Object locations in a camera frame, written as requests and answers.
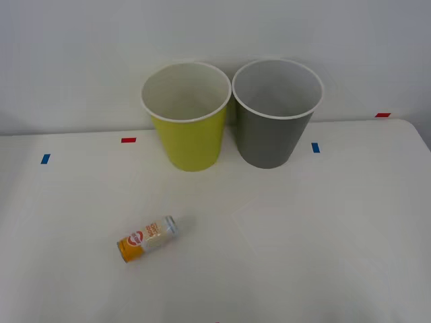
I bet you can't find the orange and white drink can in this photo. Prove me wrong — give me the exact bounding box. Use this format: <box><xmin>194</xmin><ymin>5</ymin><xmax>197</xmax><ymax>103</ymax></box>
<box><xmin>116</xmin><ymin>215</ymin><xmax>178</xmax><ymax>264</ymax></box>

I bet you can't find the yellow-green plastic bin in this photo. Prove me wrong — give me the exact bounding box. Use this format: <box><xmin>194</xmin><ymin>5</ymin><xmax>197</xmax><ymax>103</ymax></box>
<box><xmin>140</xmin><ymin>61</ymin><xmax>233</xmax><ymax>173</ymax></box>

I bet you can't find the grey plastic bin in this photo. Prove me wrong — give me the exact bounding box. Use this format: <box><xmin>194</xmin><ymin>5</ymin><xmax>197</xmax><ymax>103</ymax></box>
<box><xmin>231</xmin><ymin>59</ymin><xmax>325</xmax><ymax>170</ymax></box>

